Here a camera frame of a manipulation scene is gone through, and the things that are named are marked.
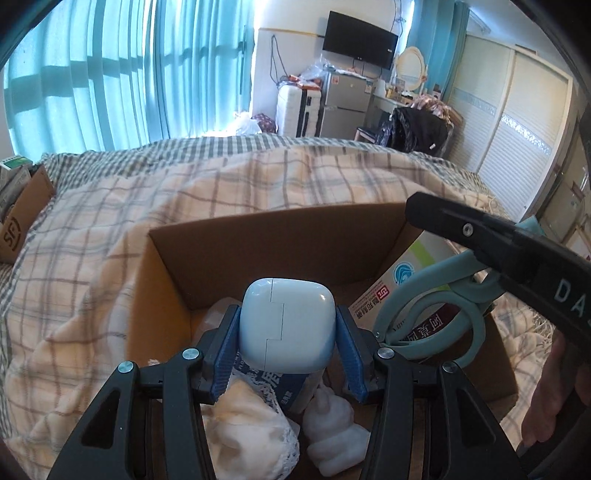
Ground white animal figurine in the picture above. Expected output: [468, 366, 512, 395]
[301, 383, 370, 477]

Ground white sock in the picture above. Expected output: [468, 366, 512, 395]
[201, 362, 300, 479]

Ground plastic water bottle blue label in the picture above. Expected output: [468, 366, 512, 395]
[232, 353, 325, 415]

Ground white charger case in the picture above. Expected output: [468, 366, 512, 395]
[238, 278, 335, 374]

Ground person's right hand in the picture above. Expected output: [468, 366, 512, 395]
[522, 330, 568, 447]

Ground beige plaid blanket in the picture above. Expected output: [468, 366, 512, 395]
[0, 144, 555, 480]

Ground white sliding wardrobe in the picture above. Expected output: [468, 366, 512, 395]
[448, 35, 573, 221]

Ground black jacket on chair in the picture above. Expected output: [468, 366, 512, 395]
[375, 107, 452, 157]

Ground open brown cardboard box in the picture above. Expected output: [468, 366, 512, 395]
[125, 201, 519, 416]

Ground white oval mirror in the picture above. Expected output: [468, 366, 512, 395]
[394, 46, 426, 91]

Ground silver mini fridge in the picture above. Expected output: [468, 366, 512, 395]
[318, 71, 374, 140]

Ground teal right curtain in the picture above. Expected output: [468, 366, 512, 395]
[407, 0, 470, 98]

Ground small SF cardboard box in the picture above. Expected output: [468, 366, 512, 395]
[1, 156, 55, 265]

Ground grey checked bed sheet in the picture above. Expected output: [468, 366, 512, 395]
[1, 134, 496, 447]

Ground white suitcase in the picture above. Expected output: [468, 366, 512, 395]
[276, 84, 322, 138]

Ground white plastic bag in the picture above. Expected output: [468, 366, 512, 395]
[224, 111, 262, 136]

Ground teal window curtains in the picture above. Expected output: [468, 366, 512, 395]
[2, 1, 254, 161]

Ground black wall television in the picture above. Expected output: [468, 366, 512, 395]
[322, 11, 399, 70]

